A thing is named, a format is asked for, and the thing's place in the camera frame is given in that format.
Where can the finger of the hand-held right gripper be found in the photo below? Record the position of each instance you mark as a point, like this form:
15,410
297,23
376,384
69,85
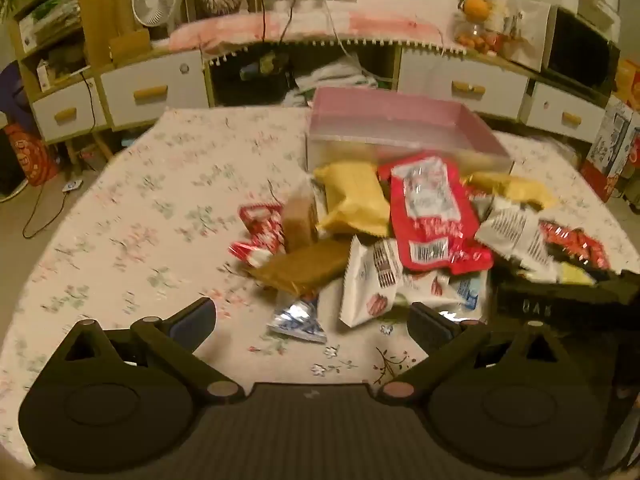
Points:
530,302

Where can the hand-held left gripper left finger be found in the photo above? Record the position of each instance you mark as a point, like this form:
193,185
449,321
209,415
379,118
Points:
192,325

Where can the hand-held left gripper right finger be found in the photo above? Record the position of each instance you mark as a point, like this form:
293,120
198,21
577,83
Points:
425,327

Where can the small pale yellow packet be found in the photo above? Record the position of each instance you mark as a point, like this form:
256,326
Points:
575,274

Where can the white text-printed snack packet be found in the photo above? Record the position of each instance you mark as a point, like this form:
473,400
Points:
517,240

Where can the white snack packet red picture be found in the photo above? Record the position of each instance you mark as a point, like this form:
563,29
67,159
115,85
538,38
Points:
370,285

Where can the red patterned snack packet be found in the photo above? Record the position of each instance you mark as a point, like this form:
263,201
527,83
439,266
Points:
575,245

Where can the silver blue snack packet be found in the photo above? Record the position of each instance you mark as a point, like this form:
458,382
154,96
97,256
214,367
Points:
297,320

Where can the small red snack packet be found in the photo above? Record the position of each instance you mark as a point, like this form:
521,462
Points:
260,230

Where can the large red snack packet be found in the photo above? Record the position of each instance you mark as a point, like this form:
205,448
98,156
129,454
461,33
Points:
430,210

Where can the small brown snack packet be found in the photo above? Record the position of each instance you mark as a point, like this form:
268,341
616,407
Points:
300,222

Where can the large yellow snack packet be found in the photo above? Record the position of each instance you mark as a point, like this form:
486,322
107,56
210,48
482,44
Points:
352,195

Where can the pink storage box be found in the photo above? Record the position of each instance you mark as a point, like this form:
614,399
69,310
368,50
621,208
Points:
390,120

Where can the white printed carton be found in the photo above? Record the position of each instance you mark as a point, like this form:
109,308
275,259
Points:
612,145

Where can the red printed bag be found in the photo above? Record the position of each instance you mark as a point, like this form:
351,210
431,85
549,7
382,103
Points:
27,155

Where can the orange red carton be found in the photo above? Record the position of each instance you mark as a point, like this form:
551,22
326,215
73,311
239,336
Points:
629,82

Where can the white drawer round sticker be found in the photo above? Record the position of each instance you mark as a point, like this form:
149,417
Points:
150,87

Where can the black microwave oven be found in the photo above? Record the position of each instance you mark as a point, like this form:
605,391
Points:
582,55

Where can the pile of white papers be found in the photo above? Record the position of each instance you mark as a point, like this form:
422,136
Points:
340,80

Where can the white paper bag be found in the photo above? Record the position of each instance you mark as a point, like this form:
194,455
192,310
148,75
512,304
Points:
525,35

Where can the black storage bin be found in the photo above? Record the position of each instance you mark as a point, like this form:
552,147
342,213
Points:
265,65

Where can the glass jar of small oranges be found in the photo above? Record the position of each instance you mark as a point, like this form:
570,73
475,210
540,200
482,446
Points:
475,35

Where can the orange fruit ornament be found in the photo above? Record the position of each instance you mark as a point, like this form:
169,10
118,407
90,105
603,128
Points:
476,7

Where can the brown cardboard box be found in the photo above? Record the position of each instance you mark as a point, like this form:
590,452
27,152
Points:
117,15

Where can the pink desk cloth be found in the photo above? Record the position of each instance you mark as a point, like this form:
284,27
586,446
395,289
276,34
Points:
310,27

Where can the white desk fan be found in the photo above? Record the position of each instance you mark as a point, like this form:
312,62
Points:
156,0

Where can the wooden shelf unit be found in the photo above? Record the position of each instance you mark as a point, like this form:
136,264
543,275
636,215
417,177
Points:
47,30

